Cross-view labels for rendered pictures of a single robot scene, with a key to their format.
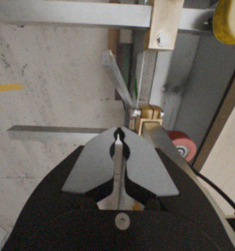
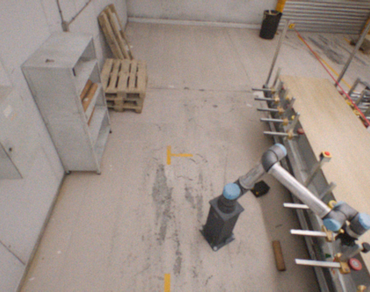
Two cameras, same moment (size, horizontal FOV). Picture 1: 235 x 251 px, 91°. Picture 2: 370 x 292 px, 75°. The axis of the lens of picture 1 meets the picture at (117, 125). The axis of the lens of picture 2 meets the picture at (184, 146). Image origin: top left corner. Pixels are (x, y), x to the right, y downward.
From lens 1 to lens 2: 2.14 m
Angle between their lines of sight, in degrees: 74
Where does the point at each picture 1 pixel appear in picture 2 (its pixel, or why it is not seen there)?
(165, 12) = (329, 233)
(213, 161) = not seen: outside the picture
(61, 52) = (241, 267)
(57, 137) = (312, 262)
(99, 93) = not seen: outside the picture
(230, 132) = (365, 257)
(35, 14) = (301, 232)
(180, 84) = not seen: hidden behind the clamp
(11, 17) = (296, 232)
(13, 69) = (199, 278)
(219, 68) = not seen: hidden behind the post
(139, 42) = (320, 244)
